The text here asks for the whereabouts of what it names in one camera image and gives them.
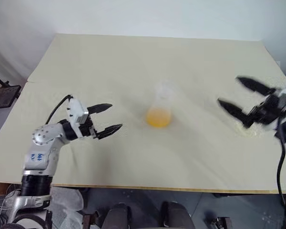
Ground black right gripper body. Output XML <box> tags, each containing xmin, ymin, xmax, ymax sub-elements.
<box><xmin>246</xmin><ymin>91</ymin><xmax>285</xmax><ymax>131</ymax></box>

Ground glass flask with orange liquid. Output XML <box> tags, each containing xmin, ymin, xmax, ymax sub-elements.
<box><xmin>144</xmin><ymin>80</ymin><xmax>174</xmax><ymax>129</ymax></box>

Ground dark rounded shape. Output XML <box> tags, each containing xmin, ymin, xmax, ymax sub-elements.
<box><xmin>160</xmin><ymin>201</ymin><xmax>192</xmax><ymax>229</ymax></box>
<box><xmin>102</xmin><ymin>202</ymin><xmax>132</xmax><ymax>229</ymax></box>

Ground black metal clamp part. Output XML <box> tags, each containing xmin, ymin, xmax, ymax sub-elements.
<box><xmin>204</xmin><ymin>210</ymin><xmax>232</xmax><ymax>229</ymax></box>

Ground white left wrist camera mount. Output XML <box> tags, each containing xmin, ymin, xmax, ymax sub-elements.
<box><xmin>65</xmin><ymin>97</ymin><xmax>90</xmax><ymax>139</ymax></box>

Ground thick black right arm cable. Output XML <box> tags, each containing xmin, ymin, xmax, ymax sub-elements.
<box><xmin>277</xmin><ymin>133</ymin><xmax>286</xmax><ymax>207</ymax></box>

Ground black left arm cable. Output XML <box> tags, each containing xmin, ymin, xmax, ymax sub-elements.
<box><xmin>45</xmin><ymin>94</ymin><xmax>74</xmax><ymax>125</ymax></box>

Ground crumpled clear plastic bag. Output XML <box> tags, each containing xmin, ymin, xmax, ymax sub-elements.
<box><xmin>47</xmin><ymin>187</ymin><xmax>84</xmax><ymax>229</ymax></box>

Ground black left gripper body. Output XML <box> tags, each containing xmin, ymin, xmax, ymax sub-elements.
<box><xmin>79</xmin><ymin>113</ymin><xmax>99</xmax><ymax>139</ymax></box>

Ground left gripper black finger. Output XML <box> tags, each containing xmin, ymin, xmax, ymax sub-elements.
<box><xmin>87</xmin><ymin>103</ymin><xmax>113</xmax><ymax>115</ymax></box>
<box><xmin>95</xmin><ymin>123</ymin><xmax>123</xmax><ymax>140</ymax></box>

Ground black mesh panel stand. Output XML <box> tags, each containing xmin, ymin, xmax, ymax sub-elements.
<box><xmin>0</xmin><ymin>70</ymin><xmax>22</xmax><ymax>110</ymax></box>

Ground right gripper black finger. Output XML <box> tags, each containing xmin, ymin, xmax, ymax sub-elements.
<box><xmin>235</xmin><ymin>75</ymin><xmax>276</xmax><ymax>96</ymax></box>
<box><xmin>217</xmin><ymin>97</ymin><xmax>251</xmax><ymax>130</ymax></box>

